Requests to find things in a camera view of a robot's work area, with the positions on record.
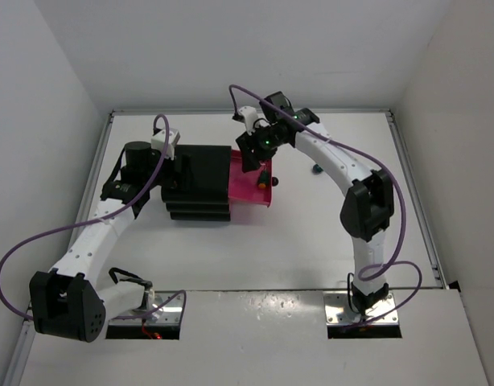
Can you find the pink top drawer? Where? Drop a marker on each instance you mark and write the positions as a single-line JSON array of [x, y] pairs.
[[242, 187]]

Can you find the green handled stubby screwdriver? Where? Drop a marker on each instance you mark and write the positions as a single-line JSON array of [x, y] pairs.
[[316, 169]]

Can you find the orange green handled screwdriver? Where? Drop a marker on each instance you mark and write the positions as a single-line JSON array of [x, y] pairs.
[[264, 179]]

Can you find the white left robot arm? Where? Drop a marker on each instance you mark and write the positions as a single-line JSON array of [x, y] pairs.
[[64, 300]]

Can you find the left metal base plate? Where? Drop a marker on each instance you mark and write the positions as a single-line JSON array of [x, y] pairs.
[[164, 309]]

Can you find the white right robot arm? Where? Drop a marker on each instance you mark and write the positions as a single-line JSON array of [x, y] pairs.
[[368, 194]]

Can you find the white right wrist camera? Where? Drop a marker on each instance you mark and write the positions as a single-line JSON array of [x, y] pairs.
[[247, 115]]

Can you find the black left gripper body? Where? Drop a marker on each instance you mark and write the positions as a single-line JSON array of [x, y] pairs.
[[165, 173]]

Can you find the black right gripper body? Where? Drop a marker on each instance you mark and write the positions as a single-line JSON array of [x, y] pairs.
[[266, 141]]

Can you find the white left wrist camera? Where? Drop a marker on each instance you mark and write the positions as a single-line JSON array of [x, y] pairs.
[[165, 138]]

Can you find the black drawer cabinet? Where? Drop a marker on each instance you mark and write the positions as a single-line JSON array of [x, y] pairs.
[[207, 200]]

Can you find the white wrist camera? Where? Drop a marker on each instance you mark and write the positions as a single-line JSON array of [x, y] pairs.
[[165, 138], [247, 115]]

